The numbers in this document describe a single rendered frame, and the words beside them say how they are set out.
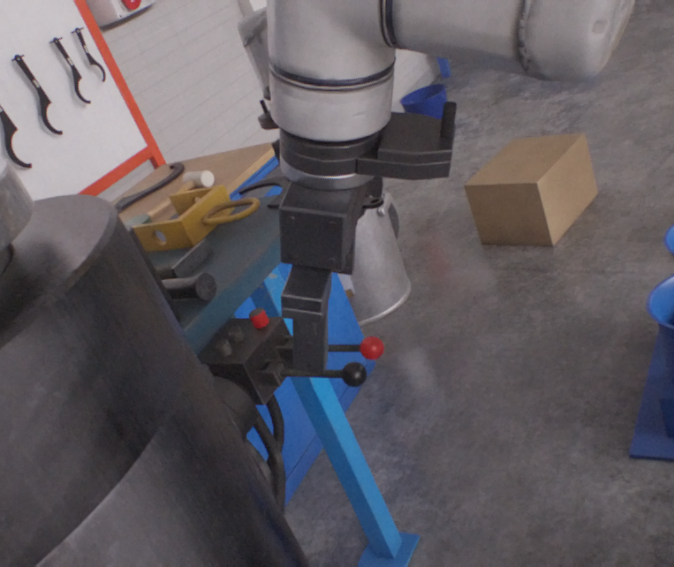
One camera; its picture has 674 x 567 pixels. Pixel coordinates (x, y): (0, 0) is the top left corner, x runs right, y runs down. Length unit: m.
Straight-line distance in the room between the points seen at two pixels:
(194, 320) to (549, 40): 0.86
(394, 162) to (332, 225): 0.06
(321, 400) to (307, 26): 1.36
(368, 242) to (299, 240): 2.43
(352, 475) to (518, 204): 1.65
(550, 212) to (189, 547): 2.99
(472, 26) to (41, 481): 0.32
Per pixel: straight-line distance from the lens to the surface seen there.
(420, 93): 5.14
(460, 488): 2.23
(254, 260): 1.30
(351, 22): 0.47
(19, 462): 0.22
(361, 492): 1.94
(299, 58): 0.49
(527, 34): 0.43
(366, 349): 1.06
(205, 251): 1.40
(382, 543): 2.08
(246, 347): 1.13
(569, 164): 3.34
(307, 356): 0.59
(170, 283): 1.25
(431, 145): 0.53
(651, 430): 2.25
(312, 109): 0.50
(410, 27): 0.46
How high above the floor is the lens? 1.54
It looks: 26 degrees down
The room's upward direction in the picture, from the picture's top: 24 degrees counter-clockwise
